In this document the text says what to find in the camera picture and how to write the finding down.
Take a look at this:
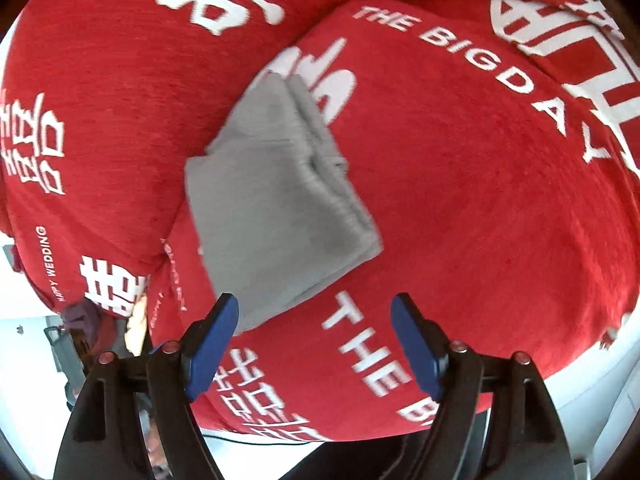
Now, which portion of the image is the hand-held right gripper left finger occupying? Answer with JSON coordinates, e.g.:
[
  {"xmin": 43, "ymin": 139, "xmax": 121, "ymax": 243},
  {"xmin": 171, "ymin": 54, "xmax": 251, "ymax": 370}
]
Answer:
[{"xmin": 54, "ymin": 292, "xmax": 240, "ymax": 480}]

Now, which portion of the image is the grey small garment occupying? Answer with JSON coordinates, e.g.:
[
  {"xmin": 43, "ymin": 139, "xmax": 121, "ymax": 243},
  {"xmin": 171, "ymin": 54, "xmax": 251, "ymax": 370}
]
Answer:
[{"xmin": 184, "ymin": 72, "xmax": 385, "ymax": 336}]

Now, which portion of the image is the red printed blanket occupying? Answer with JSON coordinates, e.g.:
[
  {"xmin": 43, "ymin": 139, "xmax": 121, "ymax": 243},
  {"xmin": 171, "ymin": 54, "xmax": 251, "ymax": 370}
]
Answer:
[{"xmin": 0, "ymin": 0, "xmax": 640, "ymax": 445}]

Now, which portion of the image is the purple cloth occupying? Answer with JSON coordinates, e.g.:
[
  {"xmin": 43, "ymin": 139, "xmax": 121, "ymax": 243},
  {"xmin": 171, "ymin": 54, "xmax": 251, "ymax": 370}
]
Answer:
[{"xmin": 59, "ymin": 297, "xmax": 120, "ymax": 347}]

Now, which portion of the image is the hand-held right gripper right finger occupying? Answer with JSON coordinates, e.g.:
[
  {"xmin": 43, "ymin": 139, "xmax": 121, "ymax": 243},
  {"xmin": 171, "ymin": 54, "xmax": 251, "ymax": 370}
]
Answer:
[{"xmin": 390, "ymin": 292, "xmax": 577, "ymax": 480}]

